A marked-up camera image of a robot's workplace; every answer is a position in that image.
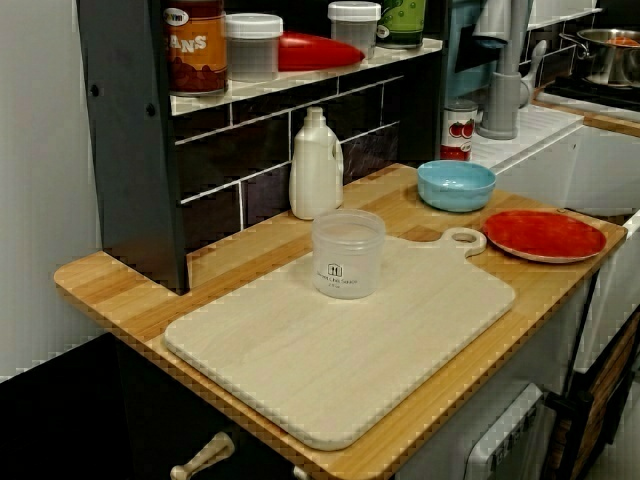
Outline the red toy pepper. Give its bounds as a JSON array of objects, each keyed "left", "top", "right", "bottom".
[{"left": 277, "top": 30, "right": 366, "bottom": 72}]

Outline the clear open plastic jar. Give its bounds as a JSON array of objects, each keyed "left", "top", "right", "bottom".
[{"left": 310, "top": 208, "right": 387, "bottom": 301}]

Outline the white detergent bottle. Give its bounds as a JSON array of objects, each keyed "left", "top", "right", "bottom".
[{"left": 288, "top": 105, "right": 345, "bottom": 221}]

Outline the light wooden cutting board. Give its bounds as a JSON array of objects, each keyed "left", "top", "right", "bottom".
[{"left": 163, "top": 227, "right": 517, "bottom": 452}]

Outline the light blue bowl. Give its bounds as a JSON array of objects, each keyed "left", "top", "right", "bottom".
[{"left": 416, "top": 159, "right": 497, "bottom": 214}]

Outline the tomato can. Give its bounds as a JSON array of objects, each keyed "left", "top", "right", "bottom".
[{"left": 439, "top": 98, "right": 480, "bottom": 162}]

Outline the white-lidded plastic jar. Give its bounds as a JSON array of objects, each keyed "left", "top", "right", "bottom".
[
  {"left": 224, "top": 13, "right": 284, "bottom": 84},
  {"left": 327, "top": 1, "right": 383, "bottom": 61}
]

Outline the dark shelf unit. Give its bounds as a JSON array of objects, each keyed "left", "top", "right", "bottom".
[{"left": 77, "top": 0, "right": 451, "bottom": 296}]

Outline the red round plate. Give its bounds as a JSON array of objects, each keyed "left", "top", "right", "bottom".
[{"left": 481, "top": 209, "right": 608, "bottom": 265}]

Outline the orange beans can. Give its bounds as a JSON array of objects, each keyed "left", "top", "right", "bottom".
[{"left": 164, "top": 0, "right": 230, "bottom": 97}]

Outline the white toy kitchen cabinet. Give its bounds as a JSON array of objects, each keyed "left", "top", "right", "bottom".
[{"left": 394, "top": 102, "right": 640, "bottom": 480}]

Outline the green peas can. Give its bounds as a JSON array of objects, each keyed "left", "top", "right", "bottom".
[{"left": 375, "top": 0, "right": 429, "bottom": 50}]

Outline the grey toy faucet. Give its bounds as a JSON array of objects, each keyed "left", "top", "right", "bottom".
[{"left": 472, "top": 0, "right": 549, "bottom": 141}]

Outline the dark cabinet door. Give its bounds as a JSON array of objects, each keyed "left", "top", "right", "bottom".
[{"left": 0, "top": 332, "right": 301, "bottom": 480}]

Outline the black toy stove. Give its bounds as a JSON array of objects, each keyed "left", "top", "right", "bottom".
[{"left": 542, "top": 74, "right": 640, "bottom": 109}]

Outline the dark wooden crate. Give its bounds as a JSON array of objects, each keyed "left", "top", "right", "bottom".
[{"left": 544, "top": 309, "right": 640, "bottom": 480}]

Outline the steel cooking pot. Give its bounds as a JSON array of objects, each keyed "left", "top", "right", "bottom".
[{"left": 558, "top": 28, "right": 640, "bottom": 89}]

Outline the wooden drawer handle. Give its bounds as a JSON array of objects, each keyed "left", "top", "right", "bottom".
[{"left": 169, "top": 432, "right": 235, "bottom": 480}]

